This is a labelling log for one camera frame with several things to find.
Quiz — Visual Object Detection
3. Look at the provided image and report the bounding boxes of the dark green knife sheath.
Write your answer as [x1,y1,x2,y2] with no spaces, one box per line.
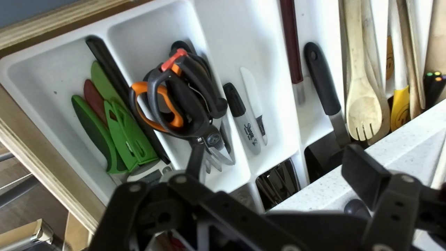
[70,93,128,174]

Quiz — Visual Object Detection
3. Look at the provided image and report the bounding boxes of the pale wooden utensil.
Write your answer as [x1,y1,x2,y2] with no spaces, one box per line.
[361,0,393,138]
[396,0,428,120]

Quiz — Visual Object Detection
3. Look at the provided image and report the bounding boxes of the black pen coloured dots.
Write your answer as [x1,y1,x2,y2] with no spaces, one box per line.
[422,68,446,110]

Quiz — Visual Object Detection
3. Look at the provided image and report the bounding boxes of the gray wooden kitchen drawer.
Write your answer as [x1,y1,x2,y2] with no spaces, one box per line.
[0,0,155,251]

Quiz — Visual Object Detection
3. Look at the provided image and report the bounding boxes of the black handled utensil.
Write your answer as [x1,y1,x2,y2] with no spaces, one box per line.
[302,40,352,149]

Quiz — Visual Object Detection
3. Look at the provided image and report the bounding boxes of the light green knife sheath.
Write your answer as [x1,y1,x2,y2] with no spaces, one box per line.
[89,60,160,173]

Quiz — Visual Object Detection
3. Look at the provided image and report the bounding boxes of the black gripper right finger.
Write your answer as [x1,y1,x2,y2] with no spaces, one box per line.
[340,142,446,251]

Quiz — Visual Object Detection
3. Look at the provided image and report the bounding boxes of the black kitchen scissors red latch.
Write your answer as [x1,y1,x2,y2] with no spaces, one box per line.
[145,46,237,167]

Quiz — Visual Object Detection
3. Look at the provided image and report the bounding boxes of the pale wooden spoon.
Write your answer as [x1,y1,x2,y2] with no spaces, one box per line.
[341,0,385,142]

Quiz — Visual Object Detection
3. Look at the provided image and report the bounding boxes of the dark red knife sheath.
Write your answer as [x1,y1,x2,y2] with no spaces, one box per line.
[82,76,107,122]

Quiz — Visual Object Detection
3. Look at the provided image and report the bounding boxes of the dark red handled utensil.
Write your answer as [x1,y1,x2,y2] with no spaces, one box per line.
[279,0,308,107]

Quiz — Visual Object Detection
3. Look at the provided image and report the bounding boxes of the yellow utensil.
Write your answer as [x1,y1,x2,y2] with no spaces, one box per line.
[389,83,411,132]

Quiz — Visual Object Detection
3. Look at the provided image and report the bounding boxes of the black Sharpie marker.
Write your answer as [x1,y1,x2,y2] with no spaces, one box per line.
[221,81,263,156]

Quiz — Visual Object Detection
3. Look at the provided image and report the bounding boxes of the white cutlery organizer tray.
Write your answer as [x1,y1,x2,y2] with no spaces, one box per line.
[0,0,436,214]

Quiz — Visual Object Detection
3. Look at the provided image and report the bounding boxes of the black clips bundle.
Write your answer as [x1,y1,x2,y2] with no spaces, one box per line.
[255,159,302,212]

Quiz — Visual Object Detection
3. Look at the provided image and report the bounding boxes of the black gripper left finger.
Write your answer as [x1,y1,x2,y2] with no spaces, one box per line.
[85,138,308,251]

